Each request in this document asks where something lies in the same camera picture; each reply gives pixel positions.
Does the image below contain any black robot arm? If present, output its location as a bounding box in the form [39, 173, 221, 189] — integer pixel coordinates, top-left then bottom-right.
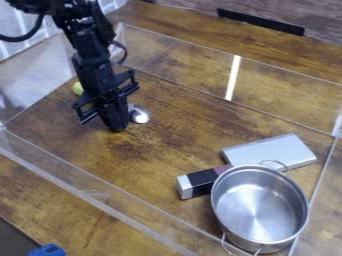
[0, 0, 140, 131]

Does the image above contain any black strip on table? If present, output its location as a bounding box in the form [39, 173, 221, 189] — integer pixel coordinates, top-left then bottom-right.
[217, 8, 305, 36]

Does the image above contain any black and silver block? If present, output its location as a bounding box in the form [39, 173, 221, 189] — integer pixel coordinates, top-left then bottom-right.
[177, 164, 233, 200]

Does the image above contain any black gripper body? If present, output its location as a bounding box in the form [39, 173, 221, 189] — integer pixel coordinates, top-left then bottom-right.
[73, 54, 140, 124]

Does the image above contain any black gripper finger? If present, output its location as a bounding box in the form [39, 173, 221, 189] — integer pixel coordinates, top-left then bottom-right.
[115, 96, 130, 131]
[98, 103, 121, 131]

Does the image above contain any spoon with yellow handle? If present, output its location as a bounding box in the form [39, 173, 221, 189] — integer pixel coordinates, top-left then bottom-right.
[73, 82, 150, 124]

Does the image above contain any silver metal pot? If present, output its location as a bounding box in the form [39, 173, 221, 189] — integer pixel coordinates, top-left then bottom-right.
[210, 161, 311, 256]

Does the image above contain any clear acrylic enclosure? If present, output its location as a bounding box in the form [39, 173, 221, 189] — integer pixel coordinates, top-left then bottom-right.
[0, 24, 342, 256]

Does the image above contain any blue object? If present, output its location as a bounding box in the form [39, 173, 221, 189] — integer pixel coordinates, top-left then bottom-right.
[27, 244, 67, 256]

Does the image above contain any silver flat rectangular box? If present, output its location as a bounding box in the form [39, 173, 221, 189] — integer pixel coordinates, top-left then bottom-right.
[221, 133, 317, 171]

